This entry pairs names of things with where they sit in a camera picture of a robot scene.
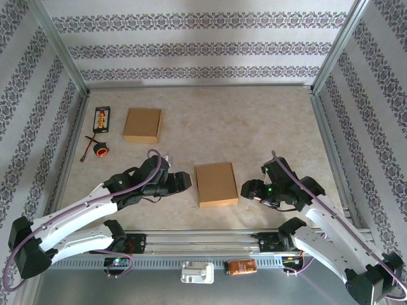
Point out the brown cardboard box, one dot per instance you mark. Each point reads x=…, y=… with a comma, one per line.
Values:
x=143, y=125
x=216, y=184

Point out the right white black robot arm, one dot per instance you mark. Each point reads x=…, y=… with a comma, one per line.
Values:
x=334, y=222

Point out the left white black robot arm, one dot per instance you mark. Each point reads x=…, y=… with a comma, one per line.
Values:
x=82, y=206

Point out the small dark circuit board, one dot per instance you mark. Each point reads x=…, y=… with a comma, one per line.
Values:
x=291, y=260

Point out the black board with yellow connectors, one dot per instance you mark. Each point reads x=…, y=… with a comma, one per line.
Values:
x=101, y=119

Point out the orange battery pack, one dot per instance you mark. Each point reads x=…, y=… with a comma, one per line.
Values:
x=240, y=267

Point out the circuit board with green light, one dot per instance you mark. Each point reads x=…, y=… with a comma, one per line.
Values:
x=116, y=262

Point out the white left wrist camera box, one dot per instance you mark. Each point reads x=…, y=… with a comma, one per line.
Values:
x=168, y=159

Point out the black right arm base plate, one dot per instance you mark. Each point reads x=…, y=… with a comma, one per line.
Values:
x=268, y=243

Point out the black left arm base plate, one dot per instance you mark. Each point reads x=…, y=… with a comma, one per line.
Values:
x=138, y=243

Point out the aluminium mounting rail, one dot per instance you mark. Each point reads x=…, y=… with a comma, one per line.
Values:
x=203, y=241

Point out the white plastic bracket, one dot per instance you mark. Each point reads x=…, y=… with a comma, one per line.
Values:
x=197, y=272

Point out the thin aluminium wall rail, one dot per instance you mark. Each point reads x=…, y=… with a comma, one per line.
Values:
x=206, y=85

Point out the aluminium frame post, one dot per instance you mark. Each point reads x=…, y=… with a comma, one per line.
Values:
x=62, y=47
x=337, y=47

